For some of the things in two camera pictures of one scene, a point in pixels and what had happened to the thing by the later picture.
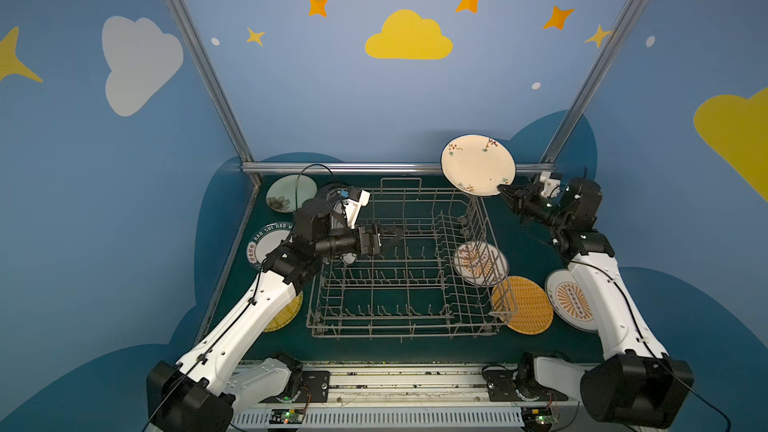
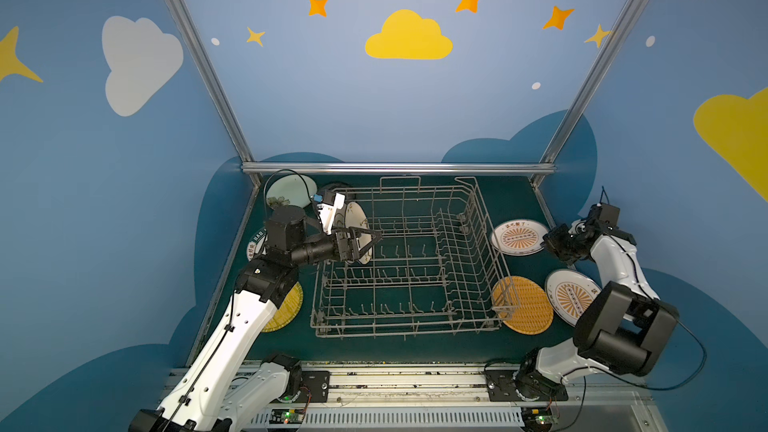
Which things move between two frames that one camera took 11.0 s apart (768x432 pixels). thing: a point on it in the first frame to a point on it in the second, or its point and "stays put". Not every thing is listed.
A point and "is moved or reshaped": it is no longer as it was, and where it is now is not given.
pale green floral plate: x=287 y=194 stays put
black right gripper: x=519 y=200 to x=555 y=243
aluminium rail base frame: x=412 y=396 stays put
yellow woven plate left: x=285 y=315 stays put
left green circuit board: x=287 y=416 stays put
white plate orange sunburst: x=481 y=264 to x=517 y=237
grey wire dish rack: x=441 y=271 stays put
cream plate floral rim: x=477 y=164 is moved or reshaped
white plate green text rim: x=264 y=241 stays put
